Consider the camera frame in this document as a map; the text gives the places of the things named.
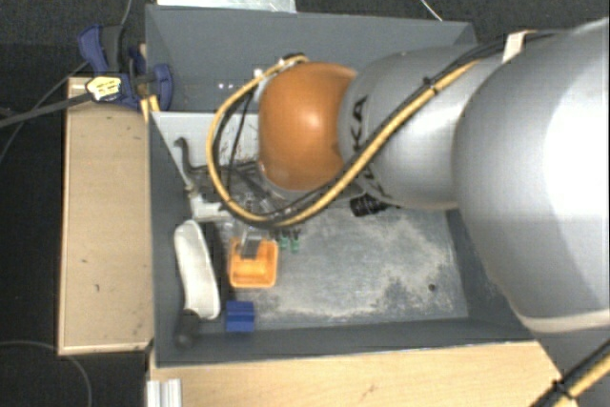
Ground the orange box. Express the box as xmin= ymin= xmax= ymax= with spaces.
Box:
xmin=228 ymin=236 xmax=279 ymax=290

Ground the white plastic piece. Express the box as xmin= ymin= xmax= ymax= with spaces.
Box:
xmin=189 ymin=193 xmax=235 ymax=223

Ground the blue block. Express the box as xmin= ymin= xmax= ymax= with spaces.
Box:
xmin=224 ymin=299 xmax=255 ymax=335

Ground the black hooked tool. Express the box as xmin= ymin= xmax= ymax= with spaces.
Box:
xmin=173 ymin=137 xmax=225 ymax=187

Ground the grey metal bin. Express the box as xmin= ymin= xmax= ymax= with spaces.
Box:
xmin=144 ymin=4 xmax=542 ymax=366

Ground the pale wood board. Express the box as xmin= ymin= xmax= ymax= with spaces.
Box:
xmin=57 ymin=77 xmax=155 ymax=356

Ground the white brush with black handle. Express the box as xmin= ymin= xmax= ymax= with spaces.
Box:
xmin=173 ymin=218 xmax=222 ymax=350

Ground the black cylinder on white bracket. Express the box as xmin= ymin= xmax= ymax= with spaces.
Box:
xmin=349 ymin=186 xmax=388 ymax=219

